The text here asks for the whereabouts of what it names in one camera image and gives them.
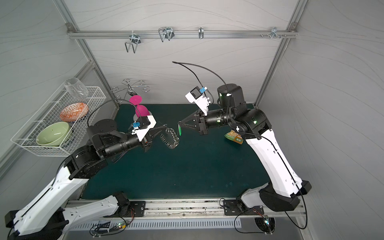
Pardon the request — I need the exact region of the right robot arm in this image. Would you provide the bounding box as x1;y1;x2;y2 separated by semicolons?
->
179;84;312;212

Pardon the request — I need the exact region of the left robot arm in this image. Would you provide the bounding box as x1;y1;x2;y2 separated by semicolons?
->
5;116;167;240

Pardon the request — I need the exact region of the pink wine glass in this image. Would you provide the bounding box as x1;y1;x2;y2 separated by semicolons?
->
129;95;151;120

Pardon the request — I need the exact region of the snack packet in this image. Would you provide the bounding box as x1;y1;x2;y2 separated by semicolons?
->
225;130;244;145

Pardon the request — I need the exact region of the green table mat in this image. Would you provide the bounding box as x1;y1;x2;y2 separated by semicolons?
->
82;103;271;200

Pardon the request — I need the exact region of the metal glass rack stand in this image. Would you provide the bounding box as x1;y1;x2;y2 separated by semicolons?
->
111;79;151;121

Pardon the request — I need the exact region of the orange patterned bowl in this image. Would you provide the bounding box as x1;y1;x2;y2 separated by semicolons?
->
60;103;89;123

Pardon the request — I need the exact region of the small flat metal hook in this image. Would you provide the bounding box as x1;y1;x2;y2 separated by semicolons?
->
198;27;204;40

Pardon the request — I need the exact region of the loop metal hook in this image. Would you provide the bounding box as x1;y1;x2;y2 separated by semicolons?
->
158;27;175;42

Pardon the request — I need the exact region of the green bowl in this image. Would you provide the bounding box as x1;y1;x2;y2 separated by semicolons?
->
36;122;72;147

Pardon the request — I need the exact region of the clear glass cup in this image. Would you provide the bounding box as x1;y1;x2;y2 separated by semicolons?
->
64;78;89;100

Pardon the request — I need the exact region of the double prong metal hook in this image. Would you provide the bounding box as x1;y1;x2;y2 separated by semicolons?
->
125;32;141;54

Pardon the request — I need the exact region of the vent grille strip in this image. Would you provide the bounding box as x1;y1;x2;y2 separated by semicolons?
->
66;218;242;231

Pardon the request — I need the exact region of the round floor fan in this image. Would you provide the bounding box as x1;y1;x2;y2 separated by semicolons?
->
255;216;276;234

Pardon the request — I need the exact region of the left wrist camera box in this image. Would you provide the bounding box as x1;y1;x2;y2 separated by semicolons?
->
132;115;157;142

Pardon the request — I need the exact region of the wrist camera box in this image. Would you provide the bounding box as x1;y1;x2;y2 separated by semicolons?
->
185;87;211;116
132;115;157;142

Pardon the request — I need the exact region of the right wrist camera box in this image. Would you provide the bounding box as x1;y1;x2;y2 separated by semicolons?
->
185;87;211;116

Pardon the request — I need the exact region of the left camera cable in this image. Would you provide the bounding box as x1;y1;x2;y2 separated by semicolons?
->
86;98;142;128

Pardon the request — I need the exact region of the camera cable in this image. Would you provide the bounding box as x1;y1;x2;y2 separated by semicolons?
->
86;98;142;128
172;61;229;91

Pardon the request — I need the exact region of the right camera cable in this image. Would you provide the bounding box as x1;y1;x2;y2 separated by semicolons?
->
172;61;229;91

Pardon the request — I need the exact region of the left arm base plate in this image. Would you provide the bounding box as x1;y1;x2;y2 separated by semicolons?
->
104;201;146;218

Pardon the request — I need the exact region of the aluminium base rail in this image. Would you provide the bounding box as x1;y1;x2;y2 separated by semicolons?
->
130;198;306;220

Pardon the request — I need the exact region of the aluminium cross rail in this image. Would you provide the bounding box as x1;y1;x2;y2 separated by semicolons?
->
68;29;299;40

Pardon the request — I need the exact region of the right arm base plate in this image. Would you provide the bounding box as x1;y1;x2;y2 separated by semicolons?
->
219;198;265;216

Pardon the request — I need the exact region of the white wire basket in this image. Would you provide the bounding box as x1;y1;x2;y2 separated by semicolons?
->
11;87;106;157

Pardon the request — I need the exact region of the left base cable bundle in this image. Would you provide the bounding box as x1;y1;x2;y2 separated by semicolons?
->
89;206;136;238

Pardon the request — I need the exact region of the right metal hook bracket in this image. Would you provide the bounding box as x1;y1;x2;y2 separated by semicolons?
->
260;27;287;39

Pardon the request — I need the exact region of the right base cable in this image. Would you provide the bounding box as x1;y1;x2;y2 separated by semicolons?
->
218;197;275;235

